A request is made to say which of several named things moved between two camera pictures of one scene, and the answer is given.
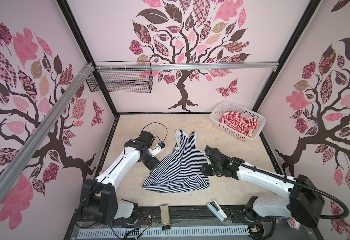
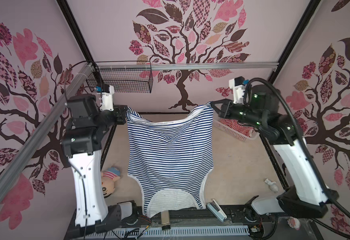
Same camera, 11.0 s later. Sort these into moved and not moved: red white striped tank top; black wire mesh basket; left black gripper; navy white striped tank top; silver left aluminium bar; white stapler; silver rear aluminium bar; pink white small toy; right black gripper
Moved: left black gripper; right black gripper; navy white striped tank top
Not moved: silver left aluminium bar; pink white small toy; silver rear aluminium bar; black wire mesh basket; white stapler; red white striped tank top
